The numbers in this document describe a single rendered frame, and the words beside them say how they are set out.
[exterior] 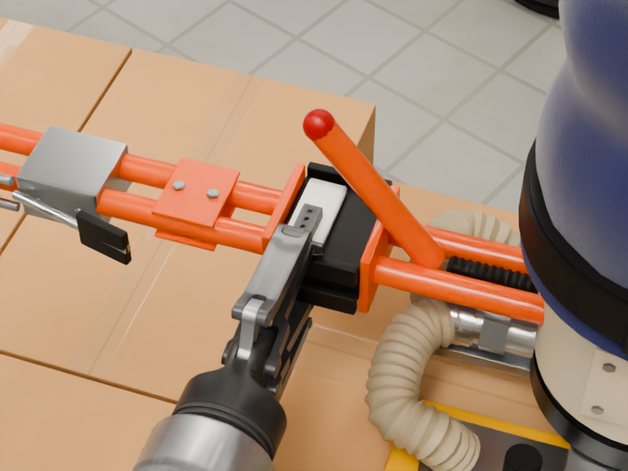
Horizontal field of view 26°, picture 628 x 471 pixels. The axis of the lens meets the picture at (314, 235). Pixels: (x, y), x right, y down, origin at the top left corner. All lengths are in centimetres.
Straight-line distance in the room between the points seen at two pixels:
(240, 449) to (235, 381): 5
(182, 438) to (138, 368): 87
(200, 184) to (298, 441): 22
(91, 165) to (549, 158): 39
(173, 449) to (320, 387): 26
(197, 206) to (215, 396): 19
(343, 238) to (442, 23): 206
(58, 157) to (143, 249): 78
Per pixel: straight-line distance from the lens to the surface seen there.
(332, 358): 112
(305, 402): 110
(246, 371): 91
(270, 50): 298
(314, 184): 104
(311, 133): 95
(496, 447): 106
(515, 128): 283
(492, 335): 105
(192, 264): 184
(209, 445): 87
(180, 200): 105
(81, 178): 107
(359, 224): 102
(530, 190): 90
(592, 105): 79
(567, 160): 83
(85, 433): 170
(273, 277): 94
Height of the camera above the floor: 194
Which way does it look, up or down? 49 degrees down
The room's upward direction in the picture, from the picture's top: straight up
